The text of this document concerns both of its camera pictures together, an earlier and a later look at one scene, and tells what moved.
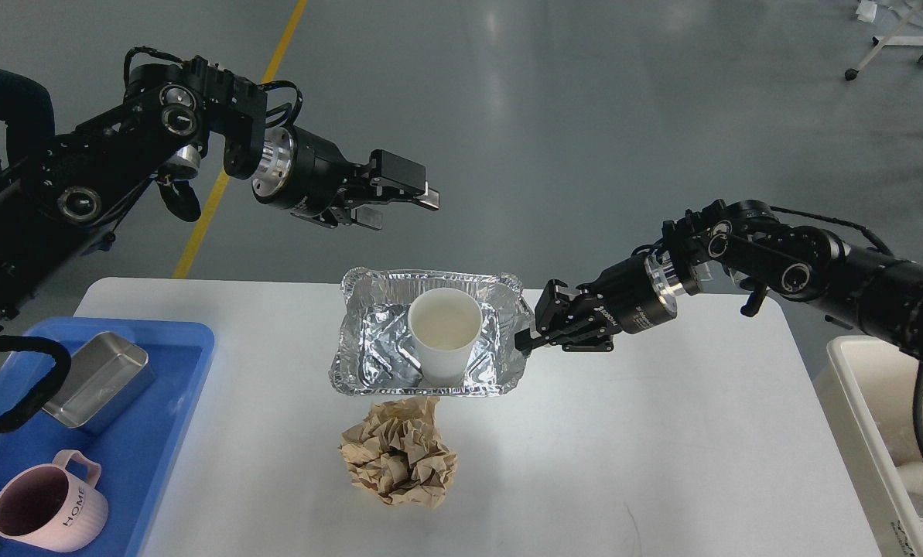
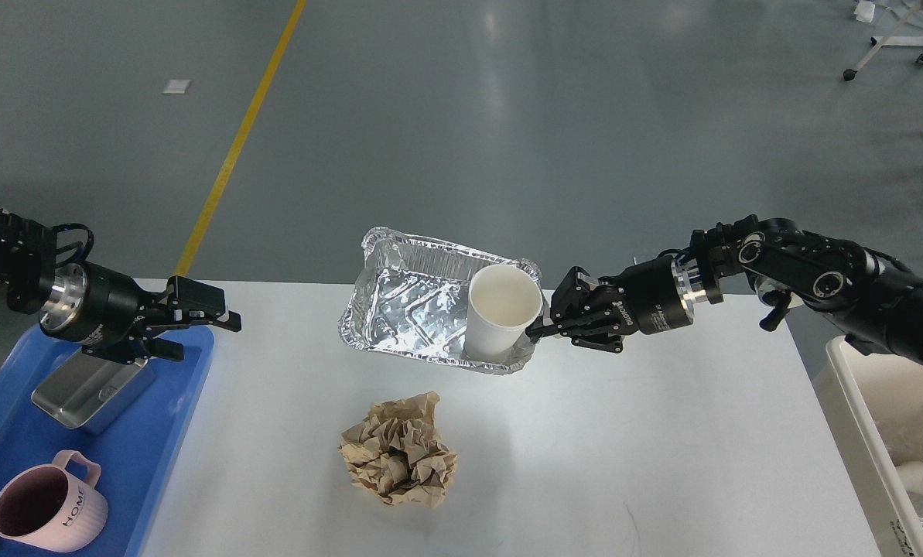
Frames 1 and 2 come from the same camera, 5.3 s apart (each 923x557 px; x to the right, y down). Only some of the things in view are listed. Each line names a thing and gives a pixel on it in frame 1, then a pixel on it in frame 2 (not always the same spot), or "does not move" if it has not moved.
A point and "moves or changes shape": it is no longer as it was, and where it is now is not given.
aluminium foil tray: x=429 y=333 moves or changes shape
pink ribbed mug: x=49 y=507 does not move
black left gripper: x=297 y=170 → x=84 y=302
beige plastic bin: x=867 y=387 does not move
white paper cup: x=445 y=323 → x=503 y=300
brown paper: x=397 y=452 does not move
